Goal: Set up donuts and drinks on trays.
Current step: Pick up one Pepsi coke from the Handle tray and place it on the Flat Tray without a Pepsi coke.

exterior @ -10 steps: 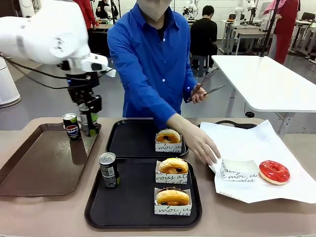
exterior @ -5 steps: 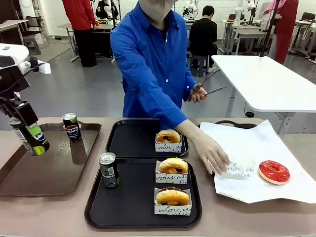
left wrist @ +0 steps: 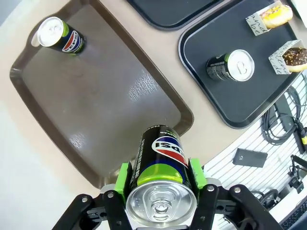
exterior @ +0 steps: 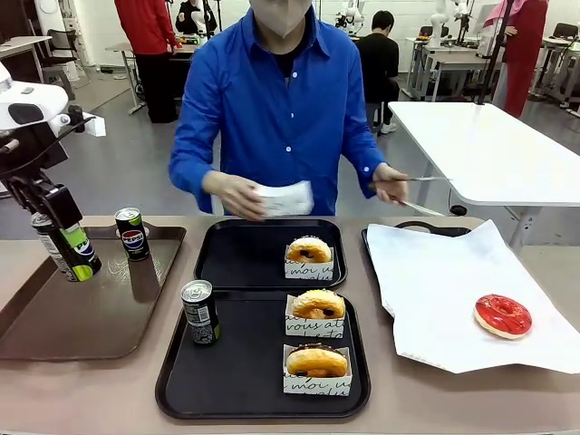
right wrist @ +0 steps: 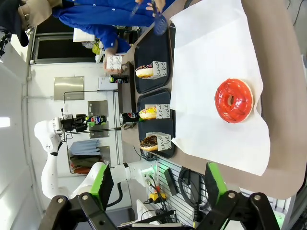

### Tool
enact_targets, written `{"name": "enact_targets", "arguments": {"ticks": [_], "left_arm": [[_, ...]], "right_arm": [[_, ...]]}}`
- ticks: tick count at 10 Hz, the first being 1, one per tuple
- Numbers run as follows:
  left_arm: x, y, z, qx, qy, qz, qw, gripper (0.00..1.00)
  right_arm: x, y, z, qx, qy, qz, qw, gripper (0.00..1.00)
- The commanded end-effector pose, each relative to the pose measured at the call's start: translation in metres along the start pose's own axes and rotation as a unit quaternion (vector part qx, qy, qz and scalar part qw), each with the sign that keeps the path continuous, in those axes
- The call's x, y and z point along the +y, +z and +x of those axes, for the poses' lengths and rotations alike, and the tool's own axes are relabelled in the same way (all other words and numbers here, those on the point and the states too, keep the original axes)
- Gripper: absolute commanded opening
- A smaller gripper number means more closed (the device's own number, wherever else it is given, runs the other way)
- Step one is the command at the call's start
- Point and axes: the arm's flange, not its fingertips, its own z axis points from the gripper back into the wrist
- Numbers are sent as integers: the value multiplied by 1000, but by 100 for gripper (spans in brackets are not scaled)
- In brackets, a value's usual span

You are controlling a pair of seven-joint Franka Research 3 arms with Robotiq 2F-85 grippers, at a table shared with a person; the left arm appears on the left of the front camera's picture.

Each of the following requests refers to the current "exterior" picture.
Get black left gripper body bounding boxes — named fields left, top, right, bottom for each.
left=0, top=121, right=70, bottom=192

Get black Pepsi can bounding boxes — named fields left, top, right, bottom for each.
left=30, top=211, right=103, bottom=284
left=180, top=279, right=222, bottom=348
left=114, top=207, right=151, bottom=262

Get orange glazed donut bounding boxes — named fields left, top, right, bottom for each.
left=286, top=237, right=334, bottom=266
left=284, top=246, right=335, bottom=281

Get chocolate sprinkled donut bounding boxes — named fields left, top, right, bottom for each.
left=282, top=343, right=353, bottom=396

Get metal serving tongs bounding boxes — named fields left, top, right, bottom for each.
left=367, top=175, right=455, bottom=218

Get person's left forearm blue sleeve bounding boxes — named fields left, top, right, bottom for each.
left=334, top=133, right=387, bottom=183

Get person's right forearm blue sleeve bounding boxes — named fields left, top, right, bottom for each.
left=169, top=151, right=224, bottom=215

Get person's right hand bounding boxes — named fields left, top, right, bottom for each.
left=201, top=171, right=269, bottom=222

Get person's left hand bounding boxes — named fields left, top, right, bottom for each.
left=371, top=161, right=410, bottom=207

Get grey step stool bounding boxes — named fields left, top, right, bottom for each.
left=42, top=66, right=77, bottom=103

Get light wooden table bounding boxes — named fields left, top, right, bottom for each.
left=0, top=34, right=53, bottom=92

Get black office chair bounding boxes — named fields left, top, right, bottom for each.
left=43, top=28, right=92, bottom=90

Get brown plastic tray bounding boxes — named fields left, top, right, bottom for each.
left=0, top=225, right=188, bottom=363

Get grey table with white legs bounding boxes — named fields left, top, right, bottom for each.
left=105, top=42, right=201, bottom=115

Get person in red top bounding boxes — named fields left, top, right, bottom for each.
left=112, top=0, right=179, bottom=125

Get black square tray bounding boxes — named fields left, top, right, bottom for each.
left=194, top=218, right=349, bottom=292
left=154, top=289, right=372, bottom=421

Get person in black clothes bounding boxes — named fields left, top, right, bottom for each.
left=175, top=0, right=206, bottom=36

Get person in blue shirt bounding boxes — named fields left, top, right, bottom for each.
left=168, top=0, right=410, bottom=222

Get white paper sheet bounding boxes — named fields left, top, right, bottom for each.
left=365, top=218, right=580, bottom=375

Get grey background work table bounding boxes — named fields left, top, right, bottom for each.
left=402, top=35, right=505, bottom=103

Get white folding table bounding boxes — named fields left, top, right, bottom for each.
left=388, top=100, right=580, bottom=256

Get red frosted donut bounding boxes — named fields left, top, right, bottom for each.
left=473, top=294, right=533, bottom=339

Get person in red dress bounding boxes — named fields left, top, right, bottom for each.
left=481, top=0, right=550, bottom=120

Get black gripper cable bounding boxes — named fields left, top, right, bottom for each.
left=0, top=115, right=97, bottom=179

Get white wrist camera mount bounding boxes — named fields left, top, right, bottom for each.
left=82, top=115, right=107, bottom=138

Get black tray with handle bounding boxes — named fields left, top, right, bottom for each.
left=361, top=220, right=473, bottom=319

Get black camera stand pole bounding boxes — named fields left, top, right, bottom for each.
left=475, top=0, right=517, bottom=106

